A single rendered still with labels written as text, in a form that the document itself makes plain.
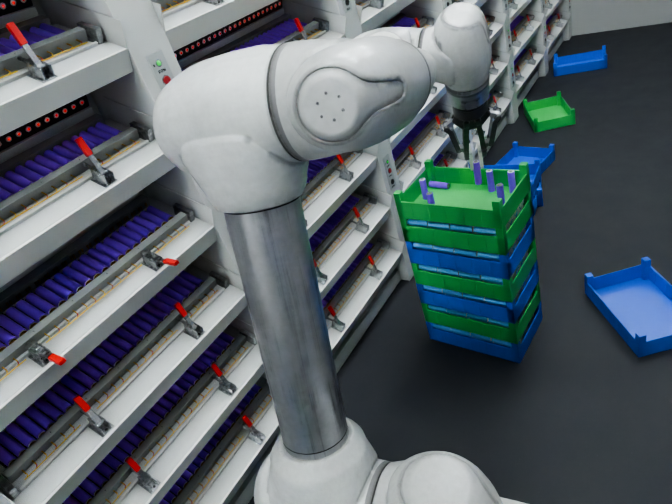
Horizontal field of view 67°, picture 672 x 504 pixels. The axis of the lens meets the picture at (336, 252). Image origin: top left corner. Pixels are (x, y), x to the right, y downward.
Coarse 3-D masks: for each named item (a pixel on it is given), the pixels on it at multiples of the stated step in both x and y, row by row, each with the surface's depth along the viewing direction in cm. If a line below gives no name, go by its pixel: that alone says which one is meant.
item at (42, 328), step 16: (176, 224) 112; (144, 240) 107; (160, 240) 109; (128, 256) 104; (112, 272) 100; (128, 272) 102; (96, 288) 98; (112, 288) 99; (64, 304) 94; (80, 304) 96; (48, 320) 92; (32, 336) 89; (48, 336) 91; (0, 352) 86; (16, 352) 87; (0, 368) 86
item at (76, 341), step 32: (160, 192) 118; (96, 224) 110; (192, 224) 115; (192, 256) 112; (0, 288) 95; (128, 288) 101; (160, 288) 106; (96, 320) 95; (64, 352) 90; (0, 384) 85; (32, 384) 86; (0, 416) 82
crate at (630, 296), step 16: (624, 272) 163; (640, 272) 163; (656, 272) 158; (592, 288) 160; (608, 288) 165; (624, 288) 163; (640, 288) 161; (656, 288) 159; (608, 304) 159; (624, 304) 157; (640, 304) 156; (656, 304) 154; (608, 320) 154; (624, 320) 152; (640, 320) 151; (656, 320) 149; (624, 336) 146; (640, 336) 137; (656, 336) 145; (640, 352) 140; (656, 352) 141
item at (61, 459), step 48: (192, 288) 123; (240, 288) 125; (144, 336) 113; (192, 336) 115; (96, 384) 103; (144, 384) 106; (0, 432) 96; (48, 432) 96; (96, 432) 98; (0, 480) 89; (48, 480) 92
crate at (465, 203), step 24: (432, 168) 151; (456, 168) 147; (480, 168) 143; (528, 168) 134; (408, 192) 145; (456, 192) 146; (480, 192) 142; (504, 192) 138; (408, 216) 142; (432, 216) 136; (456, 216) 132; (480, 216) 127; (504, 216) 125
